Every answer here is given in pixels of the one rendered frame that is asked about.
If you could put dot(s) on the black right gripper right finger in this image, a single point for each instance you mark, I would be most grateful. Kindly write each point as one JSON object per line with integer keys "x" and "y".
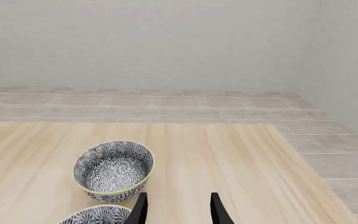
{"x": 219, "y": 212}

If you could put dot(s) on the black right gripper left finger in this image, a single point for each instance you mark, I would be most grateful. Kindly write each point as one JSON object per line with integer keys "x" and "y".
{"x": 140, "y": 211}

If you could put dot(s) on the black white patterned bowl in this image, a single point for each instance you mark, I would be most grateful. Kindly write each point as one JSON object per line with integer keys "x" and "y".
{"x": 99, "y": 215}
{"x": 114, "y": 170}

